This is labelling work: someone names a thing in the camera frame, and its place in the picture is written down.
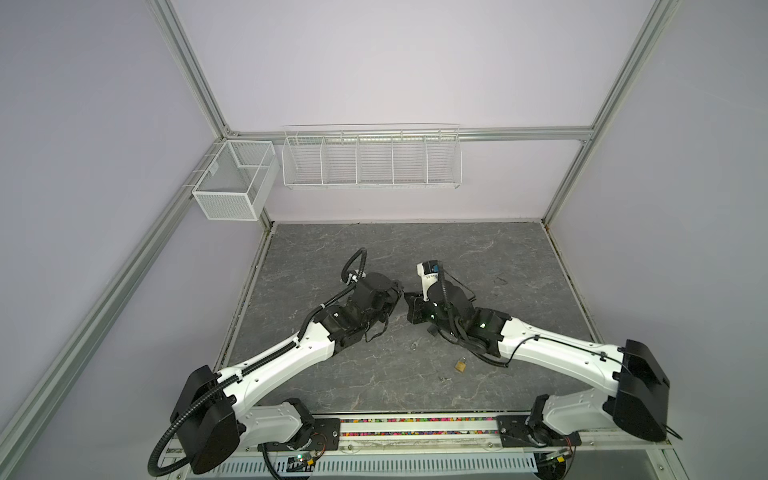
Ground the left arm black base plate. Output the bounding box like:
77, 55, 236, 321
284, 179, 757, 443
267, 417, 341, 452

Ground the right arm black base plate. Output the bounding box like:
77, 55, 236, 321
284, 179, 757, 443
496, 415, 582, 448

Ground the white mesh box basket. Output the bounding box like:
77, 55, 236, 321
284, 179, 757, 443
192, 140, 280, 221

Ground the white vented cable duct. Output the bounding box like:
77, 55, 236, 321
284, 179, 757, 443
191, 452, 538, 480

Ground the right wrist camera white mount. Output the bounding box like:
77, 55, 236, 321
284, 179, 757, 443
417, 260, 441, 302

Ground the white wire shelf basket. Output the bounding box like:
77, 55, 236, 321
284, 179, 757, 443
282, 124, 463, 189

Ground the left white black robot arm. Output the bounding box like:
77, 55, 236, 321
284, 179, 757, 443
147, 248, 403, 478

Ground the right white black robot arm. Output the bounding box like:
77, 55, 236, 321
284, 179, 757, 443
405, 261, 680, 446

